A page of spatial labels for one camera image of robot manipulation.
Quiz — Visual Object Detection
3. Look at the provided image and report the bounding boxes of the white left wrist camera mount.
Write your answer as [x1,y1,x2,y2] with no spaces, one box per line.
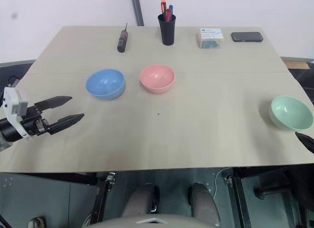
[1,86,34,140]

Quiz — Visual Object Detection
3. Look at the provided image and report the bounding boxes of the grey robot torso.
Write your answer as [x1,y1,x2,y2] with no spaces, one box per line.
[80,212,221,228]

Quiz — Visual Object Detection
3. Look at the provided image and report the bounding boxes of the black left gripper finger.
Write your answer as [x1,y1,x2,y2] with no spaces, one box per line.
[43,113,85,136]
[34,95,73,113]

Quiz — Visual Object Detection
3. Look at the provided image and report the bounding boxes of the brown cardboard piece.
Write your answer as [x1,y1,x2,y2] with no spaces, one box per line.
[284,60,310,70]

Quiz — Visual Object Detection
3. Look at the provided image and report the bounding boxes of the green bowl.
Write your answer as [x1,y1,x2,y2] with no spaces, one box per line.
[268,95,314,132]

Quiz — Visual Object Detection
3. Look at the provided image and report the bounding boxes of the black table leg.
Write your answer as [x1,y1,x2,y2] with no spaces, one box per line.
[224,173,255,228]
[85,171,116,226]

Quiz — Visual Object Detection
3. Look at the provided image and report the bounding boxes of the pink bowl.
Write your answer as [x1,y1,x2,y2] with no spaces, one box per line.
[139,64,176,93]

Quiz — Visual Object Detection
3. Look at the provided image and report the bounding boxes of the grey right robot leg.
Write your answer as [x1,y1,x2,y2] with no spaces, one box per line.
[187,182,221,228]

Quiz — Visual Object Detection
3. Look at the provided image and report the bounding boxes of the grey left robot leg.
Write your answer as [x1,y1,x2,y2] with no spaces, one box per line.
[121,182,160,219]

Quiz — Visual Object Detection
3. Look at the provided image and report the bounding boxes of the blue bowl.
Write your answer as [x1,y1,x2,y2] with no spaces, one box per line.
[85,69,126,101]

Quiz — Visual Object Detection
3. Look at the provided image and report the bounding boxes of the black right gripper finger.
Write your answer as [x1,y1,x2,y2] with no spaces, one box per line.
[295,131,314,154]

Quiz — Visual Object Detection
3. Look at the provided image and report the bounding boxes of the black pen cup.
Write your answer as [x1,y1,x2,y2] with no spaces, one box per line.
[157,13,177,46]

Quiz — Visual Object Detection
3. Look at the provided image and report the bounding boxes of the black flat case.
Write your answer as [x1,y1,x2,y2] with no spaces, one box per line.
[230,31,264,43]

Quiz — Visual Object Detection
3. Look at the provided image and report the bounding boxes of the black screwdriver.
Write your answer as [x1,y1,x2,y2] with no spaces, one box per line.
[117,22,130,53]

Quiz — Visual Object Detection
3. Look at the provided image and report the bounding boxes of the grey robot leg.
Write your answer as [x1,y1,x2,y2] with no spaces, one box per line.
[187,182,221,228]
[121,182,160,219]

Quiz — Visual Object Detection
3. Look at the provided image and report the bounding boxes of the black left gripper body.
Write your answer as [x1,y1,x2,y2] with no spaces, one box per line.
[20,106,53,137]

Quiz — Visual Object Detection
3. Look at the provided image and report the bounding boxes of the clear box of pushpins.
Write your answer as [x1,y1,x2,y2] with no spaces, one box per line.
[196,28,225,50]

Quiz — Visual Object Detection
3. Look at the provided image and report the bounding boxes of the dark metal wall post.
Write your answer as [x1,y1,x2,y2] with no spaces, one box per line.
[130,0,145,27]

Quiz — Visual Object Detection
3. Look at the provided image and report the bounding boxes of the white cable under table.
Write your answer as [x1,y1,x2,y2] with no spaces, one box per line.
[212,168,233,201]

